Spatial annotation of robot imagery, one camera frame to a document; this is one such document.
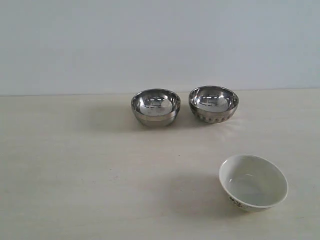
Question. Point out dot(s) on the plain stainless steel bowl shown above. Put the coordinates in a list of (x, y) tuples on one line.
[(156, 107)]

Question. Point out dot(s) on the ribbed stainless steel bowl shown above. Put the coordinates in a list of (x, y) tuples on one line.
[(213, 104)]

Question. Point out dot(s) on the white ceramic bowl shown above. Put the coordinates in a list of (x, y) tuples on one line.
[(252, 183)]

